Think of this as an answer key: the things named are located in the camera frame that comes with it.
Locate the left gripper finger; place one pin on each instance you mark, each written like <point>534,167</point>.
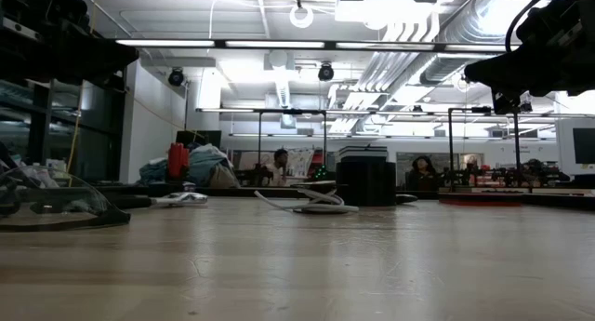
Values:
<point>93,72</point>
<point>107,53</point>

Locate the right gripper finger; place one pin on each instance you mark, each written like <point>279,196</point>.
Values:
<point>511,69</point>
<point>525,89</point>

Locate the white LED light bar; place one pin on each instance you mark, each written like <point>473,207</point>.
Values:
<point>165,43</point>

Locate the white cabinet with screen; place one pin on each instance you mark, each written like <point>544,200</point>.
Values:
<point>564,144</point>

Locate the black ceiling spotlight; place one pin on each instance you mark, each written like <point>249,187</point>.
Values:
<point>175,77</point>
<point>326,72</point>

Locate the red black flat case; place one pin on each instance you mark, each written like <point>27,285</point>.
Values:
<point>479,202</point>

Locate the red container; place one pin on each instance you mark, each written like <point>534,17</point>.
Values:
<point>178,160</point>

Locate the black monitor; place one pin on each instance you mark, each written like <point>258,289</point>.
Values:
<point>200,137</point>

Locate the person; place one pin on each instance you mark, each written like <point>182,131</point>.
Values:
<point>279,165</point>
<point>422,172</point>

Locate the teal white cloth pile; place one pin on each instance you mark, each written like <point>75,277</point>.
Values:
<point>204,165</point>

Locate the small black flat object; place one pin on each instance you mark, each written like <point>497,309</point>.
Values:
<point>406,198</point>

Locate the dark grey tape roll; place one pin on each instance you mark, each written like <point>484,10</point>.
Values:
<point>366,183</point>

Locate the device with green lights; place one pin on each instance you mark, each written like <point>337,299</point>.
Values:
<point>320,173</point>

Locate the silver ventilation duct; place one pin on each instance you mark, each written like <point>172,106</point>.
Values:
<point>282,90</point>
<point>469,28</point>

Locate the black station frame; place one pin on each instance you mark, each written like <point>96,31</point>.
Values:
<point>292,111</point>
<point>450,144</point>

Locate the black aluminium rig frame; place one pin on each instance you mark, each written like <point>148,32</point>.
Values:
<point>260,191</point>

